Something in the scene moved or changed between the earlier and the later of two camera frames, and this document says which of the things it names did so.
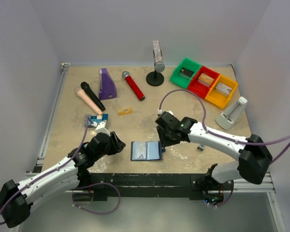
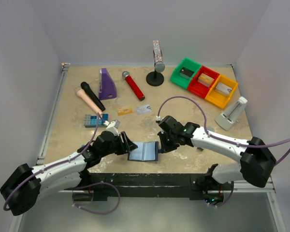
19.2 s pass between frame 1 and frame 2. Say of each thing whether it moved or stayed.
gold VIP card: stayed
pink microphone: stayed
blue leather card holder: stayed
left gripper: moved
